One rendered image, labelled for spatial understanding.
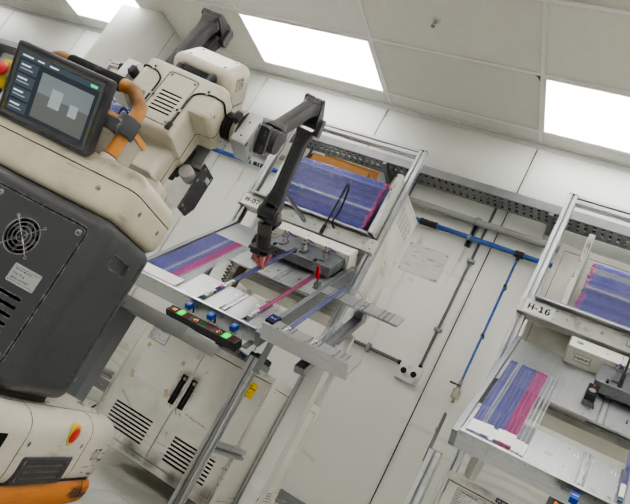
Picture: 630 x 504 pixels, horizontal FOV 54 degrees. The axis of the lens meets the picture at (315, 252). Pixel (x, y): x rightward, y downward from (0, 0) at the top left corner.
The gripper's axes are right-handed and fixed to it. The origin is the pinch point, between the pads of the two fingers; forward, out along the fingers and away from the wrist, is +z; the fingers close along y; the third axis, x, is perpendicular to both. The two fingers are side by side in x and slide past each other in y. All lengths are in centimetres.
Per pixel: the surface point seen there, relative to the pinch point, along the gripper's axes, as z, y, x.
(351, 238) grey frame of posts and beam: 0, -13, -52
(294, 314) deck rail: 12.3, -20.3, 3.6
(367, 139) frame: -36, 6, -91
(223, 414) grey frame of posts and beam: 34, -21, 46
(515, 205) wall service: 17, -47, -220
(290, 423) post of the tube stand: 35, -42, 34
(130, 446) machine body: 76, 25, 47
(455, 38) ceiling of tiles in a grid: -79, 13, -208
